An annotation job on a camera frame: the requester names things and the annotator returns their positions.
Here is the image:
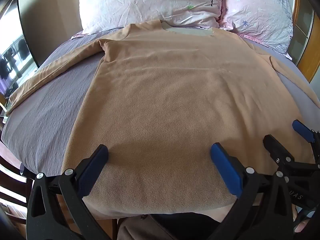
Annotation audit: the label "white floral pillow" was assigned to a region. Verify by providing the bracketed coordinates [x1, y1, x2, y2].
[79, 0, 224, 35]

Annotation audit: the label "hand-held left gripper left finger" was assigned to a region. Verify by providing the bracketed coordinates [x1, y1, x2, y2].
[26, 144, 118, 240]

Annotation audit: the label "person's right hand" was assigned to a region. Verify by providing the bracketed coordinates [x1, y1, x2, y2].
[292, 205, 312, 233]

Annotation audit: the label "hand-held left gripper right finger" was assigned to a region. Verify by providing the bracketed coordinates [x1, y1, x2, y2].
[210, 142, 293, 240]

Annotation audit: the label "pink floral pillow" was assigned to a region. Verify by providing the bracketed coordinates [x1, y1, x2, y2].
[219, 0, 293, 60]

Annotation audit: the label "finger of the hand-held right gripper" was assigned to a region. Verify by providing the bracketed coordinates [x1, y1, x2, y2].
[292, 120, 320, 146]
[262, 134, 295, 167]

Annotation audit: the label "grey textured bed cover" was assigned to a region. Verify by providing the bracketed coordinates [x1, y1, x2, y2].
[0, 26, 320, 178]

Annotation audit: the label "dark wooden slatted frame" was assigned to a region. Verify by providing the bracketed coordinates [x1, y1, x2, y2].
[0, 152, 34, 230]

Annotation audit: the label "wooden headboard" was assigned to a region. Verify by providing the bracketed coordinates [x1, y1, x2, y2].
[291, 0, 320, 83]

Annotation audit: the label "person's dark pants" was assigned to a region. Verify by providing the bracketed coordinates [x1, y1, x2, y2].
[116, 211, 225, 240]

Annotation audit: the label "dark flat screen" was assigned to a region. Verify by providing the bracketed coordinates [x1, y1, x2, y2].
[0, 0, 40, 98]

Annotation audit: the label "tan fleece shirt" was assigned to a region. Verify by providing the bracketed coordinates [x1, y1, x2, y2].
[6, 20, 316, 217]

